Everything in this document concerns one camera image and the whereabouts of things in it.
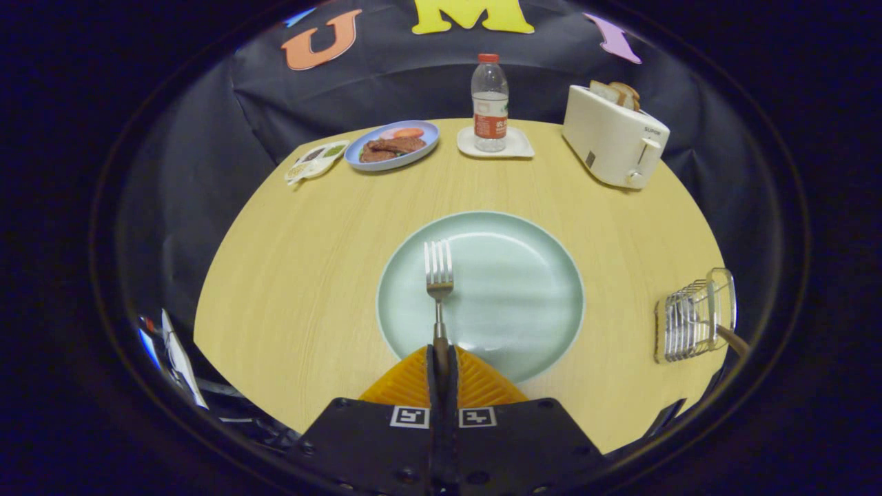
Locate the black table edge bracket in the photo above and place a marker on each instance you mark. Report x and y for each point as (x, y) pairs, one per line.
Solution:
(663, 415)

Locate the white condiment tray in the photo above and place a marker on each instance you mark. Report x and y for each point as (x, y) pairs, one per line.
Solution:
(315, 162)

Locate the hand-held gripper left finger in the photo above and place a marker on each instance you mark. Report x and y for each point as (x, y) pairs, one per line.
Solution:
(431, 441)

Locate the white square coaster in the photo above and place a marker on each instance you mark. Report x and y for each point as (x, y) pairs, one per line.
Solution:
(518, 146)

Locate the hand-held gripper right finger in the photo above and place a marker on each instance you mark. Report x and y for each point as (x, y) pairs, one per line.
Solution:
(455, 441)

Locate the pale green round plate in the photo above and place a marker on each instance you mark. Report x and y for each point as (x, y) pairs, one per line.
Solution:
(510, 296)

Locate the blue oval plate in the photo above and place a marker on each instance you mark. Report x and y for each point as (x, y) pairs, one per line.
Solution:
(358, 153)

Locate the brown meat pieces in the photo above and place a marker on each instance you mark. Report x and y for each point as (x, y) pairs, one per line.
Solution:
(393, 147)

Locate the toast bread slice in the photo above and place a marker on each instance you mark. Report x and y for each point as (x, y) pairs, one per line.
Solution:
(604, 91)
(628, 93)

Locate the clear water bottle red cap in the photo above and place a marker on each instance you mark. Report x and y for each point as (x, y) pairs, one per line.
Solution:
(490, 103)

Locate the cream white toaster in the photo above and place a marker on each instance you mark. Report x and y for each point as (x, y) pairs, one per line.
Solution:
(610, 141)

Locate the black backdrop cloth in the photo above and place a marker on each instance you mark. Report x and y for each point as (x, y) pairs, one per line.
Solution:
(207, 138)

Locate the orange food slice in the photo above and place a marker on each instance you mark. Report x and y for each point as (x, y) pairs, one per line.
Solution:
(408, 132)

